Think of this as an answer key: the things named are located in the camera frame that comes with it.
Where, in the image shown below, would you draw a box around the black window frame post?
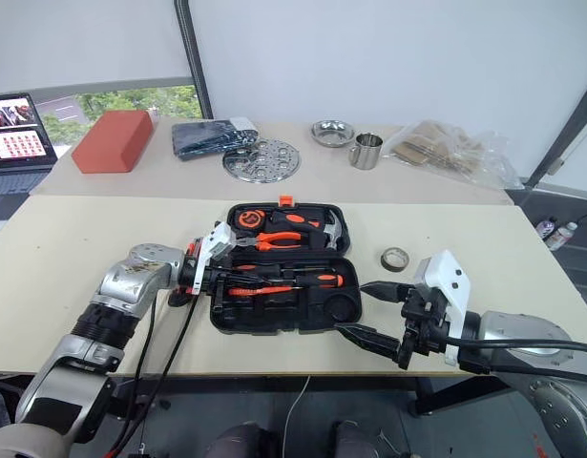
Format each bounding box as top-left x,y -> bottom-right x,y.
173,0 -> 215,120

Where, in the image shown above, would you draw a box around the dark purple capped bottle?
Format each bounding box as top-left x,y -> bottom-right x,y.
535,217 -> 559,242

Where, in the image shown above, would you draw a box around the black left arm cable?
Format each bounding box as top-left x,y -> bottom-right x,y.
124,293 -> 159,430
104,293 -> 201,458

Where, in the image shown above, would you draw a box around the black diagonal frame bar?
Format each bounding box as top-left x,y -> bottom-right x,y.
526,71 -> 587,192

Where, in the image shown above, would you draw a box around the black table frame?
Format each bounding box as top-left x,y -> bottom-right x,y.
106,374 -> 514,419

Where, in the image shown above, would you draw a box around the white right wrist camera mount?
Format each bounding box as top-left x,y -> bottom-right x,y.
412,249 -> 472,367

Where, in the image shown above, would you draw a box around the claw hammer orange black handle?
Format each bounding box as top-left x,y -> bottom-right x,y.
268,211 -> 343,250

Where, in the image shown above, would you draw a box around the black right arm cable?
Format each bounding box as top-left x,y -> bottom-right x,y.
443,335 -> 587,357

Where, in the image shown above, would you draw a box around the orange black screwdriver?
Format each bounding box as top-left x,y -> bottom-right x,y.
254,273 -> 345,290

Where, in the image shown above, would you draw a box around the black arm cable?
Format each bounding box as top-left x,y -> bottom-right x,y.
104,293 -> 201,458
443,335 -> 587,357
124,293 -> 159,430

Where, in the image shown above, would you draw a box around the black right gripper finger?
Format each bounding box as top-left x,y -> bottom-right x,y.
359,281 -> 409,302
333,323 -> 402,360

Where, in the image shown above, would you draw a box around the round perforated metal steamer plate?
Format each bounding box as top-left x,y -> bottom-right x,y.
221,136 -> 303,183

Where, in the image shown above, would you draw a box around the red rectangular box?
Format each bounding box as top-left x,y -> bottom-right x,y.
71,110 -> 156,175

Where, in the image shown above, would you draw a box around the stainless steel bowl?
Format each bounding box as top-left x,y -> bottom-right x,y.
310,119 -> 355,148

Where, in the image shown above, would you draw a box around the orange black tape measure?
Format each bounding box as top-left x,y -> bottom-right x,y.
234,207 -> 266,231

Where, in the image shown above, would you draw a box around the orange utility knife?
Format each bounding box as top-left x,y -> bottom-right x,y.
227,284 -> 294,298

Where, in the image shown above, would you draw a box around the dark blue folded cloth package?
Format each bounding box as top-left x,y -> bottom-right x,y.
171,116 -> 259,162

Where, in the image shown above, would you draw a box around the white plastic bottle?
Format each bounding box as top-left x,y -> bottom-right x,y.
546,220 -> 579,252

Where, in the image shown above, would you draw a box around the black plastic tool case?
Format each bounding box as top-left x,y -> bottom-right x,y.
208,194 -> 363,336

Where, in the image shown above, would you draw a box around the open laptop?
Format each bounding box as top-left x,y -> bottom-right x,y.
0,93 -> 59,221

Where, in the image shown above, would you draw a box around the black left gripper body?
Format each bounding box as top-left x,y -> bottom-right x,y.
200,264 -> 237,298

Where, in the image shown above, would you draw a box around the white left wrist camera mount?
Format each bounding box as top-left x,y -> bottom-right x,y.
189,222 -> 237,296

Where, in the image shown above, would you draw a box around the thin white cable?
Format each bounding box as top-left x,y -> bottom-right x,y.
281,375 -> 312,458

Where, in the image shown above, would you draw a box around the orange handled pliers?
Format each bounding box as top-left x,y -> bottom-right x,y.
233,231 -> 304,253

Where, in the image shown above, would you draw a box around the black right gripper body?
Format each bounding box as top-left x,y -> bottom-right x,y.
396,284 -> 452,371

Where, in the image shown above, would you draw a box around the dark rounded shape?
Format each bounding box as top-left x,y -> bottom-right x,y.
201,421 -> 270,458

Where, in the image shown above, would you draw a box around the stainless steel mug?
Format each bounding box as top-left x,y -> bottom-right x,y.
347,133 -> 385,170

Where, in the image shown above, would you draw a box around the grey tape roll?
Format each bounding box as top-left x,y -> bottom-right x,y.
380,246 -> 410,273

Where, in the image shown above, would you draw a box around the clear bag with cardboard pieces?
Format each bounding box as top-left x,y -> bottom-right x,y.
381,118 -> 526,191

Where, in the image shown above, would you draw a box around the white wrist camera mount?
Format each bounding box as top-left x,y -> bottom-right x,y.
412,249 -> 472,367
189,222 -> 237,296

